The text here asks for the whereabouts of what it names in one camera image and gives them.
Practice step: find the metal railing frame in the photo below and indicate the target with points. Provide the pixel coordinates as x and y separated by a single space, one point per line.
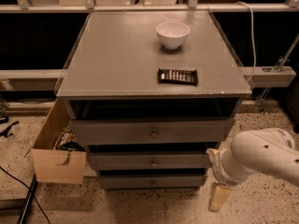
143 6

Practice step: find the grey bottom drawer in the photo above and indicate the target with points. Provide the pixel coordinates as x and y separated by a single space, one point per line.
151 181

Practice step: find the grey top drawer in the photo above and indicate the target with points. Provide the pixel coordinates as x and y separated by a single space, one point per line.
96 132

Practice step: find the dark snack bar wrapper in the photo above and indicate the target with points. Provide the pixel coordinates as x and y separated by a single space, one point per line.
173 76

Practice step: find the white bowl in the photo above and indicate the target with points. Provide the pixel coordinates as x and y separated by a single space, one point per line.
172 34

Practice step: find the snack bags in box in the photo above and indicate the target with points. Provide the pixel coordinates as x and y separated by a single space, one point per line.
68 141

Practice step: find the black clamp tool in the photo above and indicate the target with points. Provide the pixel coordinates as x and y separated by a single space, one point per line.
6 132

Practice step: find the black floor bar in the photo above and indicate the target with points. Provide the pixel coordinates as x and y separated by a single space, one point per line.
28 202

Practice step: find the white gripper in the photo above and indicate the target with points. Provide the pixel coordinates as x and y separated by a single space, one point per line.
220 169

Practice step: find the cardboard box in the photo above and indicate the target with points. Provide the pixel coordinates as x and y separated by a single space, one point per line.
52 165

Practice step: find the grey drawer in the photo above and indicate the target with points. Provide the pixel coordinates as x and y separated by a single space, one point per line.
151 181
96 132
149 160

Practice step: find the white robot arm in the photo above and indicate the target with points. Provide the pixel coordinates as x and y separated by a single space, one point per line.
269 151

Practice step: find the grey drawer cabinet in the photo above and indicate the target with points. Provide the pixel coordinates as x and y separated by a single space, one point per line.
113 76

